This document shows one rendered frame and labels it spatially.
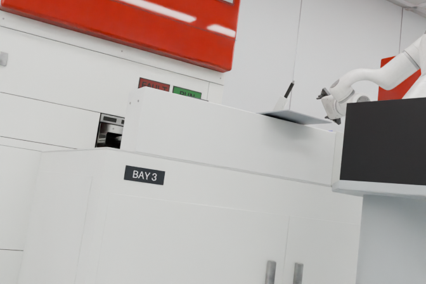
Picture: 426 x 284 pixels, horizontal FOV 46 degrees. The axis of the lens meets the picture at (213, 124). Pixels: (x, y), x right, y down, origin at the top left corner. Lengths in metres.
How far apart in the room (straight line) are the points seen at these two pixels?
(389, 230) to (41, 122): 1.06
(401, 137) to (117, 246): 0.63
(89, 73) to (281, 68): 2.50
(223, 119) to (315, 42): 3.16
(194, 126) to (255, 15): 2.87
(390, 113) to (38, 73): 1.04
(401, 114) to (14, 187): 1.10
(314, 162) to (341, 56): 3.18
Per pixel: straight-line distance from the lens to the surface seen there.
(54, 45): 1.68
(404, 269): 1.12
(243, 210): 1.17
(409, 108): 1.13
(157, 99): 1.07
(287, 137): 1.25
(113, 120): 1.69
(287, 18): 4.12
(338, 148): 1.36
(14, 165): 1.62
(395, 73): 1.96
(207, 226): 1.13
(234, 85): 3.71
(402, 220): 1.11
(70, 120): 1.65
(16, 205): 1.62
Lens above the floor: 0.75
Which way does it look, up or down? 8 degrees up
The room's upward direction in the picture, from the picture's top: 8 degrees clockwise
